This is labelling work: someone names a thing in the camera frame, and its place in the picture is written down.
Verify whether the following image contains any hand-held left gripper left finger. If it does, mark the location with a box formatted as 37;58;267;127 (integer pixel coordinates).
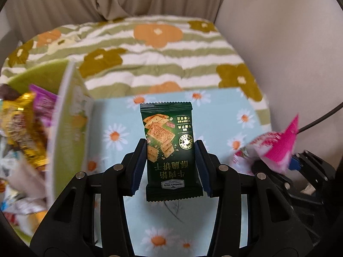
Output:
29;138;149;257

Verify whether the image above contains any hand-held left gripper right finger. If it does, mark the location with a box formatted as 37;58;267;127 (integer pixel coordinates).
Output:
193;139;314;257

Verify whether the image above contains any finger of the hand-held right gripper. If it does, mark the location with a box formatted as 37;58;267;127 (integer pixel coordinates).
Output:
289;150;337;190
253;161;292;193

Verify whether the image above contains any pink and white snack packet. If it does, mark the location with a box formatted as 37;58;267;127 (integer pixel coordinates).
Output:
232;115;300;173

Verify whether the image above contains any dark green cracker packet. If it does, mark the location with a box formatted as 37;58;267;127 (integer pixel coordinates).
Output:
140;101;203;202

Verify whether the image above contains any cardboard box with green inside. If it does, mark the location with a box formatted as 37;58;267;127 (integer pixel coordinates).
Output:
0;59;94;247

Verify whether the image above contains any light blue daisy tablecloth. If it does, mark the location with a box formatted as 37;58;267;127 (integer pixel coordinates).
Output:
86;87;268;257

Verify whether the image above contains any green striped floral blanket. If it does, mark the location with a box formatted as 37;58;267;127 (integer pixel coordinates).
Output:
0;16;271;129

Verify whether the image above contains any purple snack packet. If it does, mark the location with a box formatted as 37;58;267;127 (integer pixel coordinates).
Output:
29;84;58;127

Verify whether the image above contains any gold snack packet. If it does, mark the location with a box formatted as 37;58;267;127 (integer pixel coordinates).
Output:
0;92;49;170

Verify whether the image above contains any white snack wrapper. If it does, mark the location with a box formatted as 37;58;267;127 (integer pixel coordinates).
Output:
0;163;47;216

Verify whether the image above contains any brown snack packet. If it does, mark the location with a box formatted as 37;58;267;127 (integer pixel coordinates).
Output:
0;84;20;100

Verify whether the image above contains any black cable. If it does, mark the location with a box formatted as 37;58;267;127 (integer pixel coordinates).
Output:
297;104;343;134

